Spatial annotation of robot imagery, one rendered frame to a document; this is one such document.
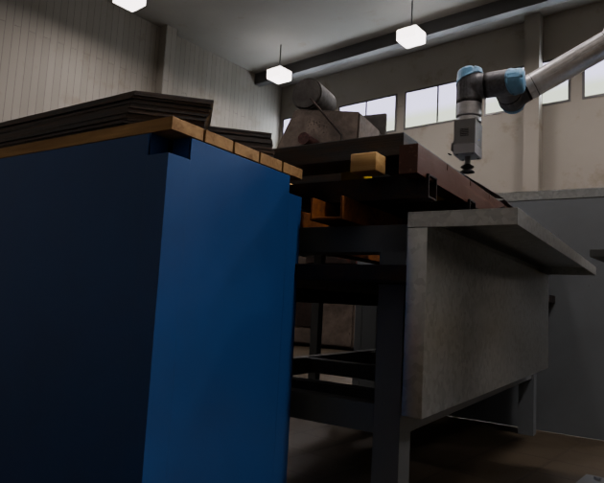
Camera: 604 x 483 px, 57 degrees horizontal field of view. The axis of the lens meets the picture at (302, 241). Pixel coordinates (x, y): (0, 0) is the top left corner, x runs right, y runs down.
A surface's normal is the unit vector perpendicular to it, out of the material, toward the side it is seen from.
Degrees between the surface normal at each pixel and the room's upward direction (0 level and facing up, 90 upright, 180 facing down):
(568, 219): 90
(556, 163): 90
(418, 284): 90
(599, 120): 90
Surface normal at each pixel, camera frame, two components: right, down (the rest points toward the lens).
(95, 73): 0.77, -0.03
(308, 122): -0.44, -0.12
